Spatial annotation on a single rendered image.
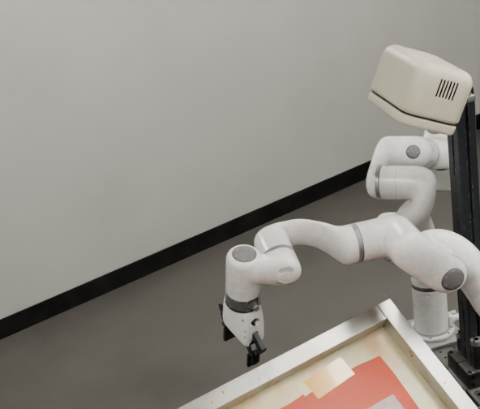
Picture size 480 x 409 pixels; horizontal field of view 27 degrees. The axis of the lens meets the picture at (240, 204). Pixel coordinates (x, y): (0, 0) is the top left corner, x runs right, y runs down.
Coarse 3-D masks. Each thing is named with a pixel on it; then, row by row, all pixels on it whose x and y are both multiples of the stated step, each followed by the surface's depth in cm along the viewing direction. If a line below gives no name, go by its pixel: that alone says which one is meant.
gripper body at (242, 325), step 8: (224, 304) 215; (224, 312) 217; (232, 312) 212; (240, 312) 209; (248, 312) 209; (256, 312) 209; (224, 320) 218; (232, 320) 214; (240, 320) 211; (248, 320) 209; (256, 320) 212; (232, 328) 216; (240, 328) 212; (248, 328) 210; (256, 328) 212; (240, 336) 214; (248, 336) 212; (248, 344) 213
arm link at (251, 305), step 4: (228, 296) 208; (228, 300) 209; (232, 300) 208; (252, 300) 207; (256, 300) 208; (228, 304) 210; (232, 304) 208; (236, 304) 208; (240, 304) 207; (244, 304) 207; (248, 304) 207; (252, 304) 207; (256, 304) 208; (236, 308) 208; (240, 308) 208; (244, 308) 208; (248, 308) 208; (252, 308) 208; (256, 308) 207
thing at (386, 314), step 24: (384, 312) 215; (336, 336) 209; (360, 336) 213; (408, 336) 212; (288, 360) 204; (312, 360) 206; (432, 360) 209; (240, 384) 198; (264, 384) 200; (432, 384) 208; (456, 384) 207; (192, 408) 193; (216, 408) 194; (456, 408) 204
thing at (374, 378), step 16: (352, 368) 209; (368, 368) 210; (384, 368) 210; (352, 384) 207; (368, 384) 207; (384, 384) 208; (400, 384) 209; (320, 400) 203; (336, 400) 204; (352, 400) 204; (368, 400) 205; (384, 400) 206; (400, 400) 206
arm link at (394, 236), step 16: (368, 224) 208; (384, 224) 208; (400, 224) 206; (368, 240) 206; (384, 240) 206; (400, 240) 202; (416, 240) 202; (368, 256) 207; (384, 256) 210; (400, 256) 202; (416, 256) 202; (432, 256) 203; (448, 256) 205; (416, 272) 204; (432, 272) 204; (448, 272) 205; (464, 272) 207; (432, 288) 208; (448, 288) 207
